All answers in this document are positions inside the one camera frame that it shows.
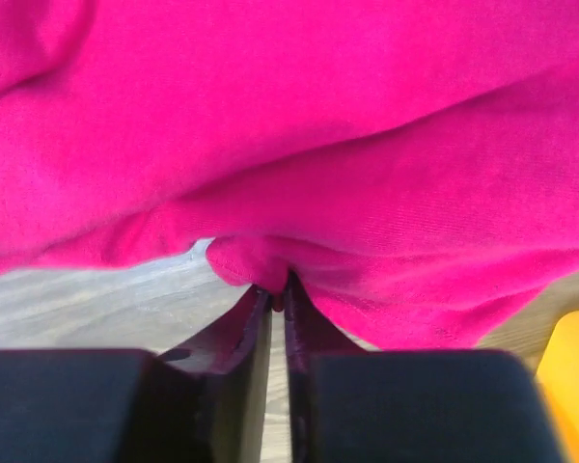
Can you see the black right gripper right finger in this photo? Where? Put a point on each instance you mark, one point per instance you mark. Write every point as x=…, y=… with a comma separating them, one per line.
x=349, y=404

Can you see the pink magenta t shirt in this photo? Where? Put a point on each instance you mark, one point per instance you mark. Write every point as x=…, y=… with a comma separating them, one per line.
x=415, y=163

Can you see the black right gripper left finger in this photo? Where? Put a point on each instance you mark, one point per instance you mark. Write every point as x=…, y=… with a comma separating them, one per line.
x=201, y=401

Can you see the yellow plastic tray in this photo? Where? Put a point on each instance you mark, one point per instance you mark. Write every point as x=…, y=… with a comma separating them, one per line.
x=558, y=376

